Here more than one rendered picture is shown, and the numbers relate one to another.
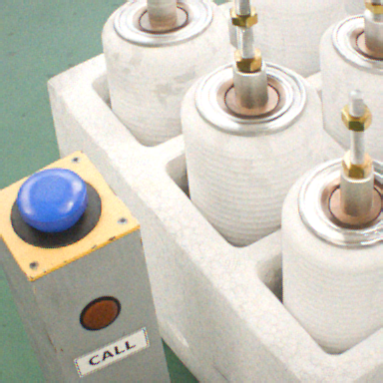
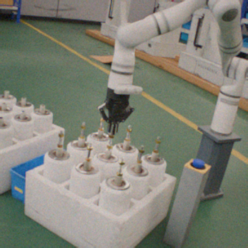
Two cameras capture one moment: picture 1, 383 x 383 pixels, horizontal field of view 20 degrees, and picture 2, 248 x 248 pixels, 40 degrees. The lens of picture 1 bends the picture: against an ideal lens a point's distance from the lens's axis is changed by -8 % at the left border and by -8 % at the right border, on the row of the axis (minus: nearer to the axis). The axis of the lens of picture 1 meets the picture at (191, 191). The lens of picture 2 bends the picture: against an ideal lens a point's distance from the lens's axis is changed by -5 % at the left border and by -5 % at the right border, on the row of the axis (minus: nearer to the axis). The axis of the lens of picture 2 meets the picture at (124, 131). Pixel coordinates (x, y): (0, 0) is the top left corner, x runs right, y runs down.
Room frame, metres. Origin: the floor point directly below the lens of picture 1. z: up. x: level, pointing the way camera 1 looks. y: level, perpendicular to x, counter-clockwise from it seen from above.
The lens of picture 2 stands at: (1.22, 0.76, 0.79)
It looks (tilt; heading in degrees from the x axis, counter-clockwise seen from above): 22 degrees down; 235
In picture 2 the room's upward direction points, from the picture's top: 10 degrees clockwise
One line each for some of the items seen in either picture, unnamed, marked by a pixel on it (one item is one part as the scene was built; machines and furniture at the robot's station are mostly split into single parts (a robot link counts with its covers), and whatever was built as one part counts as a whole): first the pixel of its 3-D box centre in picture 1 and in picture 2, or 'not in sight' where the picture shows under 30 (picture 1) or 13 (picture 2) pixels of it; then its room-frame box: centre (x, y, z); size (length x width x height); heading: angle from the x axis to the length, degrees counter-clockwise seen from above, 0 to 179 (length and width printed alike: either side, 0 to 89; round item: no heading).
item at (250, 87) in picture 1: (250, 83); (137, 167); (0.57, -0.05, 0.26); 0.02 x 0.02 x 0.03
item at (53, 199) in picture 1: (53, 204); (198, 164); (0.42, 0.07, 0.32); 0.04 x 0.04 x 0.02
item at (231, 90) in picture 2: not in sight; (234, 77); (0.06, -0.17, 0.54); 0.09 x 0.09 x 0.17; 26
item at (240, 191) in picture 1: (258, 193); (132, 194); (0.57, -0.05, 0.16); 0.10 x 0.10 x 0.18
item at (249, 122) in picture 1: (251, 97); (137, 170); (0.57, -0.05, 0.25); 0.08 x 0.08 x 0.01
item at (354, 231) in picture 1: (356, 202); (154, 159); (0.46, -0.10, 0.25); 0.08 x 0.08 x 0.01
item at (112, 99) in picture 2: not in sight; (117, 99); (0.62, -0.16, 0.46); 0.08 x 0.08 x 0.09
